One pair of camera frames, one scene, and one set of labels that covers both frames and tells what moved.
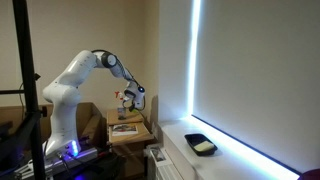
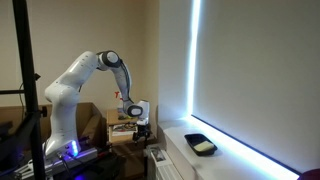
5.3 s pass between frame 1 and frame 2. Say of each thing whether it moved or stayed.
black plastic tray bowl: stayed
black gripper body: moved
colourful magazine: stayed
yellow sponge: stayed
